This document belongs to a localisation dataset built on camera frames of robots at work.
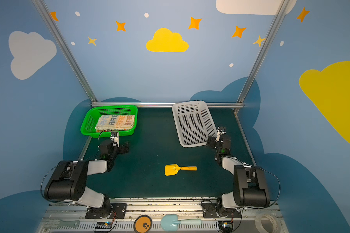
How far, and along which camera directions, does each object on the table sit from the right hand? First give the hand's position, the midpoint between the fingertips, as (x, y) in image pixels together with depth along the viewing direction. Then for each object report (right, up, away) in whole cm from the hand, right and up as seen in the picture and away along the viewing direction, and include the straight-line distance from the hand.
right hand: (217, 135), depth 93 cm
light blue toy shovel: (-30, -42, -22) cm, 56 cm away
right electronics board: (-1, -45, -20) cm, 50 cm away
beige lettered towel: (-74, +9, +14) cm, 75 cm away
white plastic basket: (-13, +8, +17) cm, 23 cm away
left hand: (-64, -4, +2) cm, 64 cm away
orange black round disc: (-43, -42, -23) cm, 65 cm away
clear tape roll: (+22, -40, -24) cm, 51 cm away
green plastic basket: (-91, +16, +17) cm, 94 cm away
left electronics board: (-64, -45, -20) cm, 80 cm away
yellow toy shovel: (-29, -21, -6) cm, 36 cm away
